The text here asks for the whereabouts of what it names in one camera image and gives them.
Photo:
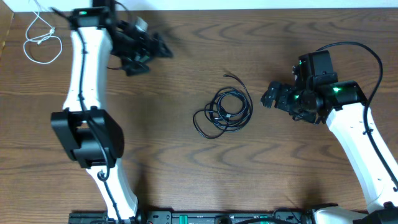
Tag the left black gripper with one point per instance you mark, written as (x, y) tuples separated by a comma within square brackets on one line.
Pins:
[(147, 53)]

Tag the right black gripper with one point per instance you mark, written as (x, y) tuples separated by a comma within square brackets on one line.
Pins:
[(285, 91)]

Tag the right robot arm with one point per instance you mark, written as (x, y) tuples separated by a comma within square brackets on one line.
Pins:
[(317, 96)]

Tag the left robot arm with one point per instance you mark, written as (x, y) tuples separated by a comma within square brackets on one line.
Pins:
[(86, 131)]

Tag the cardboard panel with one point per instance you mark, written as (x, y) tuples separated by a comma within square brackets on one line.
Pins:
[(6, 17)]

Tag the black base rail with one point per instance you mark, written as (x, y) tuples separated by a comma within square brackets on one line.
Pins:
[(217, 217)]

